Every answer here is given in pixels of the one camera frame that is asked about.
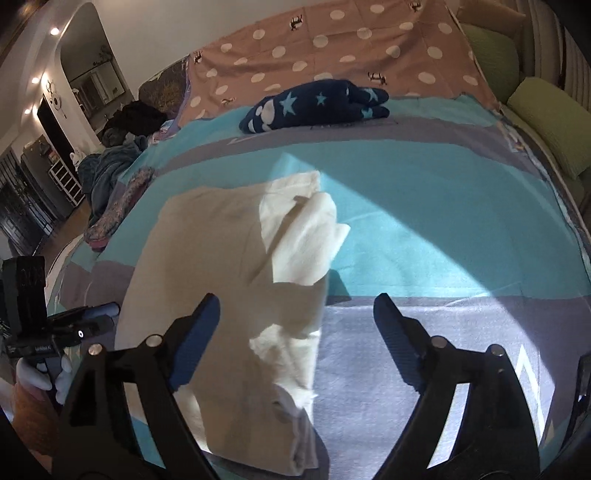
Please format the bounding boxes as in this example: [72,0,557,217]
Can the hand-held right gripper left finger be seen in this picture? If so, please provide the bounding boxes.
[58,293,221,480]

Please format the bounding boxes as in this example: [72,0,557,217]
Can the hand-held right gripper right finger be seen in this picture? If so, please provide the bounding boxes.
[372,292,541,480]

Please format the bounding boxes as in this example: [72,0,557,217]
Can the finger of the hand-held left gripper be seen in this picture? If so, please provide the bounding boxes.
[48,318,115,347]
[48,302,122,326]

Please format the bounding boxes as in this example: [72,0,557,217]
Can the white long-sleeve shirt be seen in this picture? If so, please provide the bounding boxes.
[113,170,352,476]

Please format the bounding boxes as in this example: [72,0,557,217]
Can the person's left forearm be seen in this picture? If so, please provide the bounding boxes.
[11,381,63,467]

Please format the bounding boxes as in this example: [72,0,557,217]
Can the floral folded clothes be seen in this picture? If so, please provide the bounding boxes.
[83,166,155,243]

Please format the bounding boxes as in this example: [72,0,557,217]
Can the black clothes pile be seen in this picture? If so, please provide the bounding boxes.
[102,100,169,144]

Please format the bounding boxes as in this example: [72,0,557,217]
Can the person's left hand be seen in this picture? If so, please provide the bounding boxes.
[17,357,73,403]

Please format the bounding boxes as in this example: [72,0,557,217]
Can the white shelf rack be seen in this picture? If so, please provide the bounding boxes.
[46,159,86,206]

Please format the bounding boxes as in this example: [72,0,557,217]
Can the turquoise grey bed cover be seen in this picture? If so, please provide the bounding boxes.
[46,92,591,480]

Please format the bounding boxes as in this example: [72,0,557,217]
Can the blue-grey fleece blanket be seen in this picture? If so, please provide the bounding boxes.
[78,141,141,222]

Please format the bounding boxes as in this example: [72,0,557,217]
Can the purple floral pillow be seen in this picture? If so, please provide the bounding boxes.
[139,58,192,121]

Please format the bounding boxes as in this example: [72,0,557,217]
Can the arched doorway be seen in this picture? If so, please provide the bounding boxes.
[59,2,139,125]

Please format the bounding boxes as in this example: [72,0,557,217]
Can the navy star print garment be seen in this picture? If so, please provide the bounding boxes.
[239,79,391,134]

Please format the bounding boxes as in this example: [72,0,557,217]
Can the large green pillow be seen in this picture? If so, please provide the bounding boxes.
[507,76,591,181]

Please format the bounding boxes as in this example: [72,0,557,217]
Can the pink polka dot sheet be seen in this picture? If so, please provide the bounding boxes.
[178,0,502,127]

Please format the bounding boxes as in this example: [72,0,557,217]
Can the small green pillow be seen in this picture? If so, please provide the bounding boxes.
[462,23,520,90]

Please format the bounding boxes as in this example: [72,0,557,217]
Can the beige curtain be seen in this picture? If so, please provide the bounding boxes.
[522,9,591,116]

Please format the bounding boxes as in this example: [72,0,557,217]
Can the tan pillow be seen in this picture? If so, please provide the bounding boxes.
[455,0,527,28]

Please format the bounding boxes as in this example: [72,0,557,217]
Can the white wall ornament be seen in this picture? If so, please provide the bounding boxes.
[44,80,68,116]

